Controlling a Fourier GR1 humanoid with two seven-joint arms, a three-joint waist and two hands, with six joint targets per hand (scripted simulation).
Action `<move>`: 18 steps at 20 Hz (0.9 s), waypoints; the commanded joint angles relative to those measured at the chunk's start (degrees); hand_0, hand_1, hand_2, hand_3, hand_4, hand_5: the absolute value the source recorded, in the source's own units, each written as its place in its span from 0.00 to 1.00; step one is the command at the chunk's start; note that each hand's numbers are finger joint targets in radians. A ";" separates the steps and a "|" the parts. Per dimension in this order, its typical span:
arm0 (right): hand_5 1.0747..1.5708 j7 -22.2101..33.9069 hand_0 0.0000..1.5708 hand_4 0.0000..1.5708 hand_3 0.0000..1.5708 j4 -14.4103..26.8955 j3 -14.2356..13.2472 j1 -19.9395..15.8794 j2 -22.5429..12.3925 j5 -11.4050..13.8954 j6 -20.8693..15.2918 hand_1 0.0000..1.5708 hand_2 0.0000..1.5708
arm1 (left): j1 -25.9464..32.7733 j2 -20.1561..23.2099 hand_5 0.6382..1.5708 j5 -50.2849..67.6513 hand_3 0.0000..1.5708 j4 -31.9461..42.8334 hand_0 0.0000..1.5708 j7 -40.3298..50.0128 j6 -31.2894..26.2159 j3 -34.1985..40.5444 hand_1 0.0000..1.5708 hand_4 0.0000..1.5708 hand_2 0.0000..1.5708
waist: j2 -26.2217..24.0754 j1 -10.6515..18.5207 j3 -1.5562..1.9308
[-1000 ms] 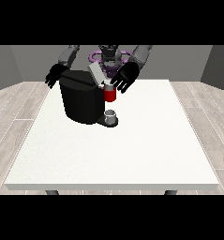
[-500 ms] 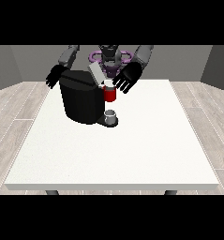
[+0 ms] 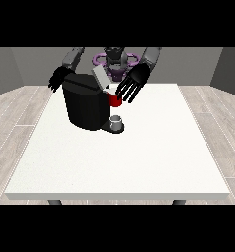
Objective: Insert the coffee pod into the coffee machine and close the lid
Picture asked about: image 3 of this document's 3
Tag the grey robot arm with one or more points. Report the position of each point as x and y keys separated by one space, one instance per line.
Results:
x=150 y=57
x=71 y=59

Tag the black coffee machine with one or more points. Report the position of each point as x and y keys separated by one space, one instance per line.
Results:
x=84 y=101

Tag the pale grey machine lid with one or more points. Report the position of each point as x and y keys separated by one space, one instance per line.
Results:
x=101 y=76

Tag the red pod holder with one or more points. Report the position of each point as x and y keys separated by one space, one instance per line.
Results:
x=114 y=101

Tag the grey trunk with purple rings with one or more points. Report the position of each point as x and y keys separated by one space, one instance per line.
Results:
x=114 y=62

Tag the small grey cup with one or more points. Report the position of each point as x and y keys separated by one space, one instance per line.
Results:
x=116 y=122

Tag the dark table leg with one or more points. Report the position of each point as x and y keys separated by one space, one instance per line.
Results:
x=179 y=202
x=54 y=202

